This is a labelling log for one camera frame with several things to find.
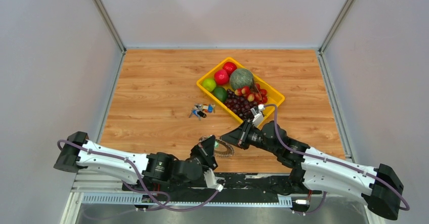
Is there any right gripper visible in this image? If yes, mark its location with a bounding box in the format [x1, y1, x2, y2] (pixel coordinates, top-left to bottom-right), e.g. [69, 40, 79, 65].
[220, 118, 279, 155]

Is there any keyring chain with green tag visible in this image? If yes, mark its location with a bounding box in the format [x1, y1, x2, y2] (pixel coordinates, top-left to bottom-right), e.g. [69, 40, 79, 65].
[199, 135, 235, 158]

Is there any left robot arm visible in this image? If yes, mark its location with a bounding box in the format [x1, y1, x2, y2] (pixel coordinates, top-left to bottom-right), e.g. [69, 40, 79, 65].
[54, 131, 219, 191]

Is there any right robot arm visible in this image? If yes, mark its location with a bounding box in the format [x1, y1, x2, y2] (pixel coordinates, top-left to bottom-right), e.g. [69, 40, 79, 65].
[220, 121, 404, 220]

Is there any pile of tagged keys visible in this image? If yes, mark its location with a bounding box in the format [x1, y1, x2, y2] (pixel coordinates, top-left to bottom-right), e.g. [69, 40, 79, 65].
[189, 104, 216, 121]

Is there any purple grape bunch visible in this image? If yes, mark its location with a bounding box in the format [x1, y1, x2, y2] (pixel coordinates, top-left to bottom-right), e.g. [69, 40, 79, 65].
[224, 86, 263, 120]

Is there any dark green lime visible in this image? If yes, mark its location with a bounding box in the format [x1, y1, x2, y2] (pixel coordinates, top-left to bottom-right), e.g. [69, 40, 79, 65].
[212, 86, 228, 103]

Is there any yellow plastic tray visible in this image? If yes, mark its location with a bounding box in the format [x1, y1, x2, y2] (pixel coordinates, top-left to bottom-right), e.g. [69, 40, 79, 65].
[196, 57, 285, 126]

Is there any light green apple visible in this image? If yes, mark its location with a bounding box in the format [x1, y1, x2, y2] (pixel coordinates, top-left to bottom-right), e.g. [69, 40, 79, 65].
[201, 78, 217, 93]

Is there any green netted melon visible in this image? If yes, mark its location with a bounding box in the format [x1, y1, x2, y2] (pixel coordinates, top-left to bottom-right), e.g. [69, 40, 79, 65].
[229, 68, 254, 90]

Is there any red apple near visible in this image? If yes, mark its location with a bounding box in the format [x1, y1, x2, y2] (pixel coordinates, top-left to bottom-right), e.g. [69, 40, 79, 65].
[213, 69, 229, 85]

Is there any red apple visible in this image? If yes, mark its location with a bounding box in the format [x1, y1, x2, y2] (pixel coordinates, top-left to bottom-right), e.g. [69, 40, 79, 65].
[223, 62, 237, 76]
[213, 69, 229, 85]

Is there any red apple far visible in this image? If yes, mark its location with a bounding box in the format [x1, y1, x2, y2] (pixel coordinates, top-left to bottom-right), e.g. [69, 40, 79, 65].
[223, 62, 237, 76]

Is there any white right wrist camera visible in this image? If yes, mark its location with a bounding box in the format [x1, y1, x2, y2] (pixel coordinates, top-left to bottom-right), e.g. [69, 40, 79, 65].
[250, 104, 265, 127]

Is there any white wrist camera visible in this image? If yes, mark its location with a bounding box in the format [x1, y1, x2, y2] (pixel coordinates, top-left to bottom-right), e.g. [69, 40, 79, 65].
[250, 104, 265, 127]
[203, 168, 224, 192]

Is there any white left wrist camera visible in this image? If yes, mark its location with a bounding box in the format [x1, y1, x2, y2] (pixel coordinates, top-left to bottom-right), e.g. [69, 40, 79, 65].
[203, 168, 224, 192]

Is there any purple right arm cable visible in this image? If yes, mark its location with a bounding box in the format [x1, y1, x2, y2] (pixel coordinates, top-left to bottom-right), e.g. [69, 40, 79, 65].
[264, 104, 411, 212]

